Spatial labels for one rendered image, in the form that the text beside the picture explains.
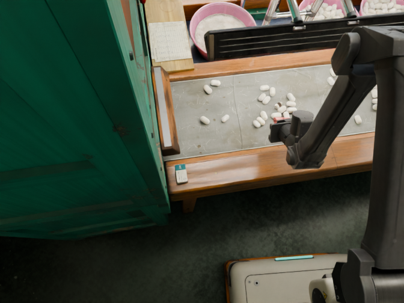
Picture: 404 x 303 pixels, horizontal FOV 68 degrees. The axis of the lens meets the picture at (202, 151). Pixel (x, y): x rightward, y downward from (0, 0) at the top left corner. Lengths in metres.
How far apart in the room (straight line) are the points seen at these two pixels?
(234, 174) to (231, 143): 0.12
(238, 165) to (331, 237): 1.04
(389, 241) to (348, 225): 1.46
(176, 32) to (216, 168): 0.55
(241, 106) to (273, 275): 0.80
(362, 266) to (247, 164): 0.59
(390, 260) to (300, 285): 1.05
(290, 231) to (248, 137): 0.88
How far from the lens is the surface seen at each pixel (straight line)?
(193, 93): 1.14
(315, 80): 1.28
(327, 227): 1.93
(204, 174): 1.00
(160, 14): 1.30
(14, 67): 0.24
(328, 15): 1.49
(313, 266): 1.58
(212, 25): 1.32
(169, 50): 1.19
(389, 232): 0.53
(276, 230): 1.82
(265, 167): 1.04
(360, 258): 0.54
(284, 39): 0.88
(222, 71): 1.16
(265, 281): 1.51
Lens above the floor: 1.74
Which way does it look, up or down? 72 degrees down
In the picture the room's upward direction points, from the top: 12 degrees clockwise
